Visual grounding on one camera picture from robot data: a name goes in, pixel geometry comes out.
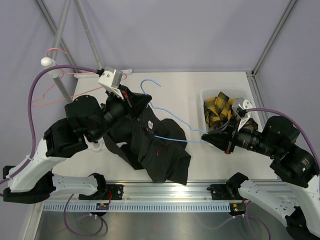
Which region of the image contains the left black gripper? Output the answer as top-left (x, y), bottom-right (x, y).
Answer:
top-left (89, 84), bottom-right (152, 143)

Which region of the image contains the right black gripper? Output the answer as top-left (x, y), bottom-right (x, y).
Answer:
top-left (202, 113), bottom-right (280, 157)

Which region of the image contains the blue wire hanger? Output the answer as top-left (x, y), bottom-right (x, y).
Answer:
top-left (139, 79), bottom-right (213, 145)

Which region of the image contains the pink wire hanger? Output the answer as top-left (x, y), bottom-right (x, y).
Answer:
top-left (31, 47), bottom-right (106, 109)

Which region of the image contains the yellow plaid flannel shirt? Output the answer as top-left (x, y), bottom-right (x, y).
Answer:
top-left (203, 91), bottom-right (260, 133)

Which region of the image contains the black pinstripe shirt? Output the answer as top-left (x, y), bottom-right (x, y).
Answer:
top-left (103, 105), bottom-right (191, 185)

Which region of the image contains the white plastic basket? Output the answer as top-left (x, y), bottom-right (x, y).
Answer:
top-left (202, 90), bottom-right (246, 133)

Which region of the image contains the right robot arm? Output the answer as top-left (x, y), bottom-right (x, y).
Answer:
top-left (201, 116), bottom-right (320, 240)

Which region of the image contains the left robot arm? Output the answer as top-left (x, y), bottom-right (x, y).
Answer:
top-left (1, 90), bottom-right (152, 204)

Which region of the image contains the grey clothes rack pole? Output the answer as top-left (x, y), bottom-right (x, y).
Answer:
top-left (40, 0), bottom-right (72, 103)

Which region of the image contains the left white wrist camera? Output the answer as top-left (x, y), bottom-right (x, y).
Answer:
top-left (97, 67), bottom-right (124, 100)

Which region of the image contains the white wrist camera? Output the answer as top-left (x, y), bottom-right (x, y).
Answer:
top-left (231, 97), bottom-right (253, 131)
top-left (97, 67), bottom-right (124, 100)

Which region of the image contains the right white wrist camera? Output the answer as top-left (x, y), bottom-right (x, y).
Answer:
top-left (231, 97), bottom-right (253, 131)

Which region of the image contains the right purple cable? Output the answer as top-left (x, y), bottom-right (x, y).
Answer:
top-left (194, 107), bottom-right (320, 238)

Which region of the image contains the purple cable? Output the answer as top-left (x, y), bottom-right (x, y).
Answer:
top-left (194, 107), bottom-right (320, 238)
top-left (0, 64), bottom-right (111, 236)

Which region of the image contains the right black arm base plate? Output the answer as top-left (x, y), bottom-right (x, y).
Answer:
top-left (207, 184), bottom-right (242, 201)

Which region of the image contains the aluminium mounting rail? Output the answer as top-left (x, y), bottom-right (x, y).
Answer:
top-left (32, 181), bottom-right (293, 201)

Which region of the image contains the white slotted cable duct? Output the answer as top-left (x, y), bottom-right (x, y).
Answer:
top-left (43, 202), bottom-right (231, 213)

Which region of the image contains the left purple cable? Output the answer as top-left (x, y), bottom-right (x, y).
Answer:
top-left (0, 64), bottom-right (111, 236)

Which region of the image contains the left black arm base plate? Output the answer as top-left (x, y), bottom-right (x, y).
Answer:
top-left (78, 183), bottom-right (124, 201)

